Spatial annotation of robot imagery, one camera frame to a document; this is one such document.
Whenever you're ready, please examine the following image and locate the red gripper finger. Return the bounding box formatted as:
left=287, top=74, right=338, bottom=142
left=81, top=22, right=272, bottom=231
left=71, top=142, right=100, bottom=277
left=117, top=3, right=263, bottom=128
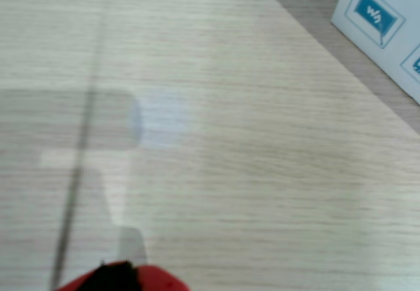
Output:
left=60, top=260, right=133, bottom=291
left=131, top=262, right=192, bottom=291

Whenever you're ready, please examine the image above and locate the white box with blue logos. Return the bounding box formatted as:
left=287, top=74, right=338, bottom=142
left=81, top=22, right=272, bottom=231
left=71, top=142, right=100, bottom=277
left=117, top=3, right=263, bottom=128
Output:
left=330, top=0, right=420, bottom=105

